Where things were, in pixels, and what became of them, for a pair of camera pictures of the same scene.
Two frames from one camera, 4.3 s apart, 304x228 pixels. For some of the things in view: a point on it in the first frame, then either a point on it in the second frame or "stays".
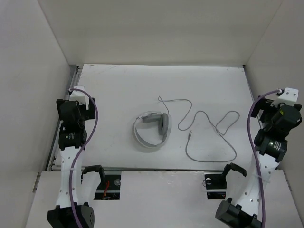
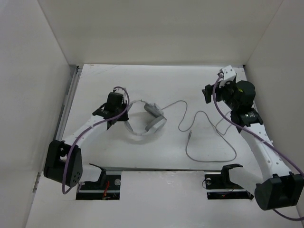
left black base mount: (109, 189) stays
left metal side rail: (54, 156) stays
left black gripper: (89, 114) to (124, 117)
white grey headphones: (164, 121) to (159, 120)
